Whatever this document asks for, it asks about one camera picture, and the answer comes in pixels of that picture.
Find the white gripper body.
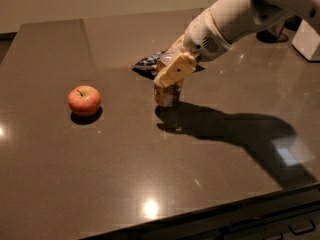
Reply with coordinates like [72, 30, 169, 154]
[183, 9, 231, 62]

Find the orange soda can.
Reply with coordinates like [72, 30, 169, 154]
[154, 53, 183, 107]

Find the red apple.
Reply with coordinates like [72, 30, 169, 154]
[67, 85, 101, 117]

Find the blue chip bag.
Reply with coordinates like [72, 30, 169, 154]
[134, 51, 165, 70]

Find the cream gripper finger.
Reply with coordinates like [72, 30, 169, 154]
[167, 35, 185, 54]
[154, 52, 197, 88]

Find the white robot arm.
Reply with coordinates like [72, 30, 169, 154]
[155, 0, 320, 88]

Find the black drawer handle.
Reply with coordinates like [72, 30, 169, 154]
[289, 220, 316, 236]

